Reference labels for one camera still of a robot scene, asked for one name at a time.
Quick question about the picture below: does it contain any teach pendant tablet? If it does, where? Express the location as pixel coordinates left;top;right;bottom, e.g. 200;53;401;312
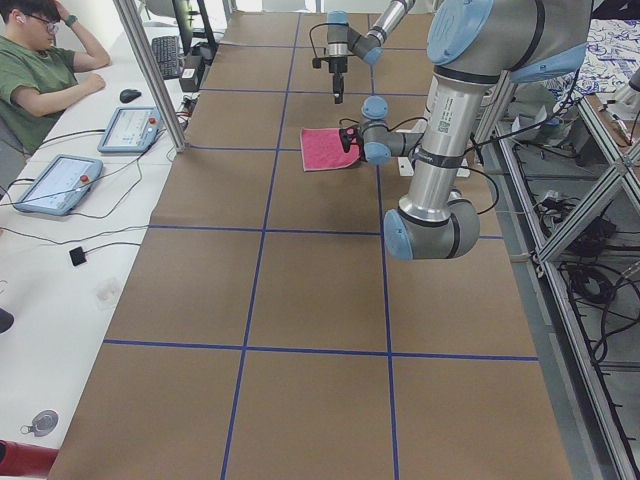
13;154;103;216
97;107;162;154

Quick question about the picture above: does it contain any pink towel with grey back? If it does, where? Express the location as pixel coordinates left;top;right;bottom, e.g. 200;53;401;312
300;128;359;172

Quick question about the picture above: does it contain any aluminium frame post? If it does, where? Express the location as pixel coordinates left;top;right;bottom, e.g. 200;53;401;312
113;0;187;153

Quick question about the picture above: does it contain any person in green shirt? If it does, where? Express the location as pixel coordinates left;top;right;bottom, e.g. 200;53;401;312
1;1;110;154

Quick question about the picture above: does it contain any round grey tape dispenser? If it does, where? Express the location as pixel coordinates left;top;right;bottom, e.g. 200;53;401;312
20;409;59;438

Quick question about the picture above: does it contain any black computer mouse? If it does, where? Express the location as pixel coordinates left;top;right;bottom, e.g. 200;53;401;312
119;89;142;104

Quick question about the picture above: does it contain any upper teach pendant tablet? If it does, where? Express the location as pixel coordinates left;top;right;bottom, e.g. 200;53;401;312
97;107;162;154

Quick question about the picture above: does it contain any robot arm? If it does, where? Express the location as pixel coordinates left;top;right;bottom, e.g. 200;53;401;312
313;0;415;104
358;1;593;260

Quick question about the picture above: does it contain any aluminium frame rack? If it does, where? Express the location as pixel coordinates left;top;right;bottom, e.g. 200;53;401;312
476;77;639;479

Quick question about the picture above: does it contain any blue patterned cloth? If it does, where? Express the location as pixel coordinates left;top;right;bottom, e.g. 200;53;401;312
573;20;640;98

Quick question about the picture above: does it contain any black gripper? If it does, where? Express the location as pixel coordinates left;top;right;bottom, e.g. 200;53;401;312
339;126;361;153
327;55;348;104

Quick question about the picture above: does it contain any black keyboard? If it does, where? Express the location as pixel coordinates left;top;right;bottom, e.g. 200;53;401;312
151;35;182;80

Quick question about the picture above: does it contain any small black square device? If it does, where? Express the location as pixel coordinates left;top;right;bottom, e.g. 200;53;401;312
69;246;87;267

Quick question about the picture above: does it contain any black box with label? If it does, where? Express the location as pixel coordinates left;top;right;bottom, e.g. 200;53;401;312
179;55;205;93

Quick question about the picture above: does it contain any lower teach pendant tablet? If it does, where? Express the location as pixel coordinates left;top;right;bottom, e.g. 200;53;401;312
13;154;103;216

